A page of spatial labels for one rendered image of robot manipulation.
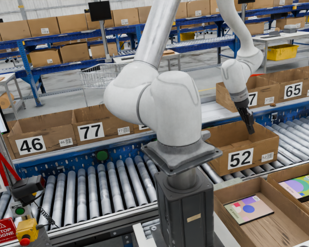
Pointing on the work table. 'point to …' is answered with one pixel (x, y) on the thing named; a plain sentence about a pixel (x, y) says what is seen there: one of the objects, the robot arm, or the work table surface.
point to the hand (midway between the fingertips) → (250, 128)
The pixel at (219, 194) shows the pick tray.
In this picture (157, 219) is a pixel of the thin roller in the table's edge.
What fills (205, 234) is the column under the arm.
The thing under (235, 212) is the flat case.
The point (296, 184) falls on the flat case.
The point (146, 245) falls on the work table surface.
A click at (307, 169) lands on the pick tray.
